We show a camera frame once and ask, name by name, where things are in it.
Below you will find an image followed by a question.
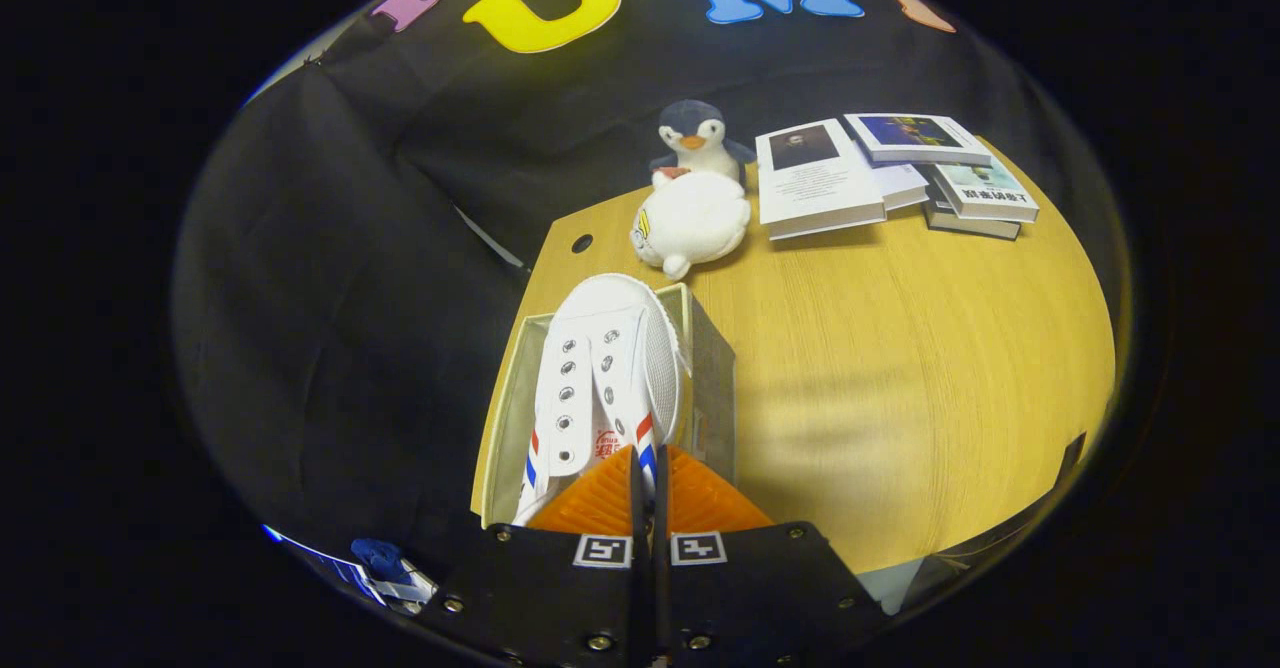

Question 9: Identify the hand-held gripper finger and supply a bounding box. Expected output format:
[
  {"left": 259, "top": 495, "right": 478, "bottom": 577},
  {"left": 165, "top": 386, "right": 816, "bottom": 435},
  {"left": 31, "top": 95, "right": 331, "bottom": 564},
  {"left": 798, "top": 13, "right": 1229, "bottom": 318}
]
[
  {"left": 415, "top": 445, "right": 653, "bottom": 668},
  {"left": 652, "top": 443, "right": 891, "bottom": 668}
]

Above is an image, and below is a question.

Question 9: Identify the grey fabric storage box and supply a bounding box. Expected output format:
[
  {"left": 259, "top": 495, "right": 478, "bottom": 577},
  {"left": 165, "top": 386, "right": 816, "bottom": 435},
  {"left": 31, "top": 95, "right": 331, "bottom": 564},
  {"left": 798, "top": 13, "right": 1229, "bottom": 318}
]
[{"left": 480, "top": 283, "right": 738, "bottom": 531}]

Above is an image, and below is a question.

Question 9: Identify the white canvas shoe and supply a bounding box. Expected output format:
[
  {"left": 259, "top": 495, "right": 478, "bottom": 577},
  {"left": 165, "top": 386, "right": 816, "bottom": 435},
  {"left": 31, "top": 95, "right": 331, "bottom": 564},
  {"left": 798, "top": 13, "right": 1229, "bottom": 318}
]
[{"left": 512, "top": 273, "right": 693, "bottom": 529}]

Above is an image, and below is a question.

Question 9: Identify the blue and white device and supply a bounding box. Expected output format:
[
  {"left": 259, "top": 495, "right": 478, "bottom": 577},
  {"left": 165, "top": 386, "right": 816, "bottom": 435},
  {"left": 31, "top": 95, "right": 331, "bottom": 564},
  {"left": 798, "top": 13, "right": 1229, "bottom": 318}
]
[{"left": 265, "top": 523, "right": 441, "bottom": 617}]

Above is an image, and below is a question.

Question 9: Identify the round white plush toy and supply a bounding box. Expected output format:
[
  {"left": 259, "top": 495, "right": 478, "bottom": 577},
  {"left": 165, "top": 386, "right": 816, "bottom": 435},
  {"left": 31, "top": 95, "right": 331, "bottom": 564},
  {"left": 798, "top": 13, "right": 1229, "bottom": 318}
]
[{"left": 630, "top": 170, "right": 752, "bottom": 281}]

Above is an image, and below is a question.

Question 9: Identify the large white book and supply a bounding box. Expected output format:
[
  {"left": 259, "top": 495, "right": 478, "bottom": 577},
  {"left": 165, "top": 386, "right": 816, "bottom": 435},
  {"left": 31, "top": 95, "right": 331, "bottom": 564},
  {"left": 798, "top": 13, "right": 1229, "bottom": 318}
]
[{"left": 755, "top": 118, "right": 888, "bottom": 242}]

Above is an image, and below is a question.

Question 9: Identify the penguin plush toy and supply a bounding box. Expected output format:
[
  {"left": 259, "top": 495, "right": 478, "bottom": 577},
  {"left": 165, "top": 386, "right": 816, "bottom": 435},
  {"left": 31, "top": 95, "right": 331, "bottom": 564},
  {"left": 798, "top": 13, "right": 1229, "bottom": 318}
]
[{"left": 648, "top": 99, "right": 758, "bottom": 189}]

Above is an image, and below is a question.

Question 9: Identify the thin white book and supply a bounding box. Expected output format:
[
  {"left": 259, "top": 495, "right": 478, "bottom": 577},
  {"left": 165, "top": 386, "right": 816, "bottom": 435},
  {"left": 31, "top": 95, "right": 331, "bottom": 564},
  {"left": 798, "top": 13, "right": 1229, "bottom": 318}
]
[{"left": 870, "top": 160, "right": 931, "bottom": 212}]

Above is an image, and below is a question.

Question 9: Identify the dark grey book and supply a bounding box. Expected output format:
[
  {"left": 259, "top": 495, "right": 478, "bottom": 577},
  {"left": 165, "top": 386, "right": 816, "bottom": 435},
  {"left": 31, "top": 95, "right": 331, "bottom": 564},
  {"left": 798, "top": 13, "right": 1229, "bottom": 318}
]
[{"left": 922, "top": 173, "right": 1021, "bottom": 241}]

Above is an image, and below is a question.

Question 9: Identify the blue cover book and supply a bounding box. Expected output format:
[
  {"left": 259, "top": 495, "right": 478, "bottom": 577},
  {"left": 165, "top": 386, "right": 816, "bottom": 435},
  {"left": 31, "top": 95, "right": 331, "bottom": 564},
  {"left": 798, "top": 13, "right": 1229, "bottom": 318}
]
[{"left": 845, "top": 113, "right": 993, "bottom": 167}]

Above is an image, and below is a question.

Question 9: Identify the teal cover book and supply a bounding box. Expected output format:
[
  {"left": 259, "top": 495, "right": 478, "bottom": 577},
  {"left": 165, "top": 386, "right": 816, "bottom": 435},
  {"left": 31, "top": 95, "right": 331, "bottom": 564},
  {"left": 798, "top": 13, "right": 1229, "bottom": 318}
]
[{"left": 933, "top": 158, "right": 1041, "bottom": 224}]

